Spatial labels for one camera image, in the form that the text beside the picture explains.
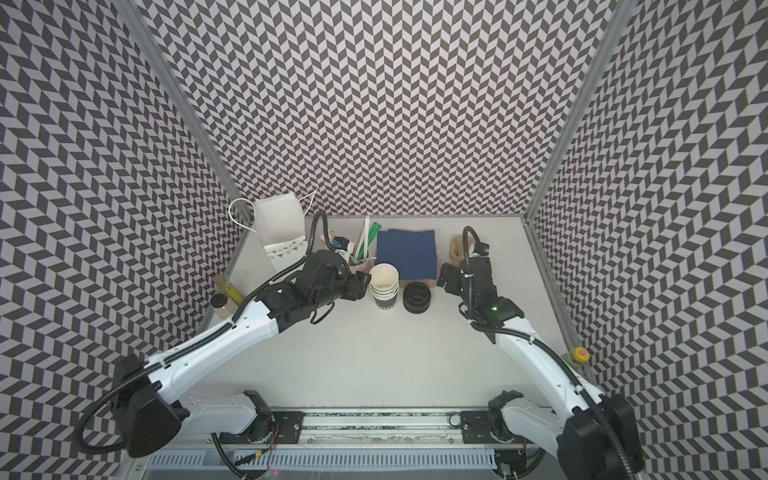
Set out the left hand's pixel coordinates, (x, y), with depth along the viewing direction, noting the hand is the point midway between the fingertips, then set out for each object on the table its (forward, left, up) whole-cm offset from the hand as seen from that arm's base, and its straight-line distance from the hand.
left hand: (361, 278), depth 77 cm
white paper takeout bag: (+23, +28, -1) cm, 36 cm away
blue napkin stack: (+21, -15, -16) cm, 30 cm away
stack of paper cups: (+6, -5, -13) cm, 15 cm away
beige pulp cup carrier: (+22, -30, -15) cm, 39 cm away
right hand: (+3, -26, -4) cm, 26 cm away
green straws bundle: (+19, -1, -3) cm, 19 cm away
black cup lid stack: (+3, -15, -16) cm, 22 cm away
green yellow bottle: (+3, +41, -10) cm, 42 cm away
